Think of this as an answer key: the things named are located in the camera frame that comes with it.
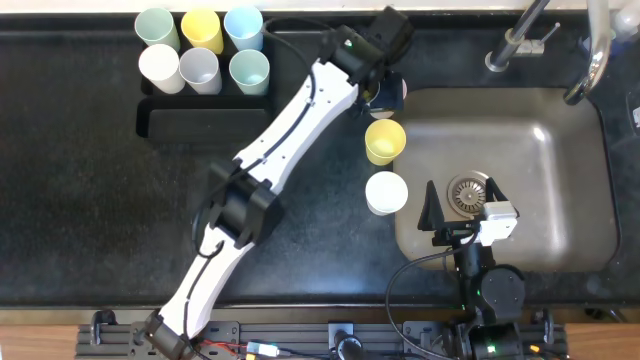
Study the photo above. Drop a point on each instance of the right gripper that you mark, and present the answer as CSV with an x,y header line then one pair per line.
x,y
457,235

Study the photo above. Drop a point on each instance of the white cup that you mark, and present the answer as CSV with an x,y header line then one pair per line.
x,y
160,67
386,192

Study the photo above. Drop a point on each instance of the yellow cup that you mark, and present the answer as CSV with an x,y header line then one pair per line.
x,y
385,142
201,29

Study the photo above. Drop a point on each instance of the pink cup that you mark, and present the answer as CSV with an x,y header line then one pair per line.
x,y
382,115

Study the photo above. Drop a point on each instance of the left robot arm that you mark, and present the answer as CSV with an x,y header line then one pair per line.
x,y
300,120

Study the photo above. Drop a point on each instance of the steel sink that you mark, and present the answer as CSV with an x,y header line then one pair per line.
x,y
540,175

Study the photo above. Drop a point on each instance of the steel tap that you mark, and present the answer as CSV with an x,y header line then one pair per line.
x,y
597,55

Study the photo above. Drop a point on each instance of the green cup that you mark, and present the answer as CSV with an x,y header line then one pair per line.
x,y
155,27
249,71

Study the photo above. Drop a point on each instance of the black tray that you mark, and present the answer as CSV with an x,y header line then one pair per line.
x,y
205,122

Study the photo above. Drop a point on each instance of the blue cup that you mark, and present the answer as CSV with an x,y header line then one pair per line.
x,y
243,26

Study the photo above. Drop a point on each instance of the grey cup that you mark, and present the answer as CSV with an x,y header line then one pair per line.
x,y
200,70

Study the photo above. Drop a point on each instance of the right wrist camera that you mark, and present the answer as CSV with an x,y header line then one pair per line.
x,y
497,222

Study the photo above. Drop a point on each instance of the mounting rail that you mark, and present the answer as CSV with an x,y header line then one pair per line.
x,y
300,335

